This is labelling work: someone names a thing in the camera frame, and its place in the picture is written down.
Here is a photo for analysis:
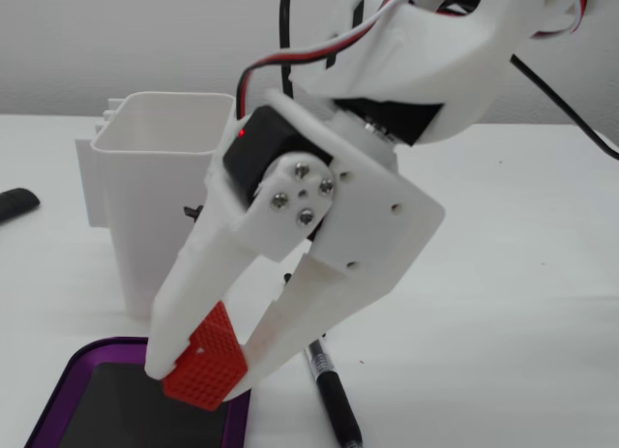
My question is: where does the thin black cable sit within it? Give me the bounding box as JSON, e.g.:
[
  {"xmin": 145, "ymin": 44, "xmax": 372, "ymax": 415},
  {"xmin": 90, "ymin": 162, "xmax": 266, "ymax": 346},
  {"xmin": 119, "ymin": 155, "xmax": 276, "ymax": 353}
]
[{"xmin": 509, "ymin": 53, "xmax": 619, "ymax": 160}]

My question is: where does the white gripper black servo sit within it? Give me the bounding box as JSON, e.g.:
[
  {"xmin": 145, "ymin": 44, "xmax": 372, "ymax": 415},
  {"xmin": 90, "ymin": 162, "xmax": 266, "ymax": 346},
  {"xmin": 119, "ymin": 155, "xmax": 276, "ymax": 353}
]
[{"xmin": 221, "ymin": 89, "xmax": 446, "ymax": 402}]

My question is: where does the black cable with clip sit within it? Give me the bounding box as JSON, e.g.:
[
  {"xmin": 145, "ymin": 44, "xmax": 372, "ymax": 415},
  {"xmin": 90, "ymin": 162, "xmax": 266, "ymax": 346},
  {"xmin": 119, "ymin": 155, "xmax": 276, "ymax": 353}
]
[{"xmin": 278, "ymin": 0, "xmax": 297, "ymax": 101}]

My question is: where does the red ribbed cube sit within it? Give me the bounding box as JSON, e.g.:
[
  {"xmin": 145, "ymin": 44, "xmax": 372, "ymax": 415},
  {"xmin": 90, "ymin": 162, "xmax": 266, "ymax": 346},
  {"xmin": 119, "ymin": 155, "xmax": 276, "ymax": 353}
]
[{"xmin": 162, "ymin": 300, "xmax": 251, "ymax": 413}]

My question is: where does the red white black servo cable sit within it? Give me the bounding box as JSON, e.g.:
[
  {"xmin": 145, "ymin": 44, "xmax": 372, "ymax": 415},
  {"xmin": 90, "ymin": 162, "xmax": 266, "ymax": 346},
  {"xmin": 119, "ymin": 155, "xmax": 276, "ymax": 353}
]
[{"xmin": 235, "ymin": 0, "xmax": 422, "ymax": 130}]

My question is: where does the white plastic box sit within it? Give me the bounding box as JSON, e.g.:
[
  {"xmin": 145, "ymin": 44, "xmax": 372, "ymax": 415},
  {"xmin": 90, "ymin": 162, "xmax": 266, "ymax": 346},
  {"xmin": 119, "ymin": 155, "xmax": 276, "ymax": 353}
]
[{"xmin": 74, "ymin": 92, "xmax": 238, "ymax": 319}]

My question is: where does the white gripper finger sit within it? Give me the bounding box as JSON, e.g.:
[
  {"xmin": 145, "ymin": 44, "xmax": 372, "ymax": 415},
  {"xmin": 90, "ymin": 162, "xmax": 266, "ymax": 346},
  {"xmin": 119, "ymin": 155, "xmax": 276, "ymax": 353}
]
[{"xmin": 143, "ymin": 152, "xmax": 336, "ymax": 380}]

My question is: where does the purple tray with black mat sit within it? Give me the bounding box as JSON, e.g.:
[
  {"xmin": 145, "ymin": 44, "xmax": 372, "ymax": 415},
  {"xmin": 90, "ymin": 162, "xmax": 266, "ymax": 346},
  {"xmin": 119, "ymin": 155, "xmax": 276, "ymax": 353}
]
[{"xmin": 23, "ymin": 336, "xmax": 253, "ymax": 448}]

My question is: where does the black oblong object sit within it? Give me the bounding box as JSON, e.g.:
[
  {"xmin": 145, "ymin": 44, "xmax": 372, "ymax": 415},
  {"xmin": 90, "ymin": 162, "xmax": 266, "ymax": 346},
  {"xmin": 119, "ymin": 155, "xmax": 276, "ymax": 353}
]
[{"xmin": 0, "ymin": 188, "xmax": 42, "ymax": 224}]

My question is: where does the black clear ballpoint pen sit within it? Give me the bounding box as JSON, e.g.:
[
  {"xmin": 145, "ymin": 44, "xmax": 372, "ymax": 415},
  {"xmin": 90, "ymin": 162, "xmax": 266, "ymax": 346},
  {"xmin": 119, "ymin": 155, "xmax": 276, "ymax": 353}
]
[{"xmin": 185, "ymin": 204, "xmax": 365, "ymax": 448}]

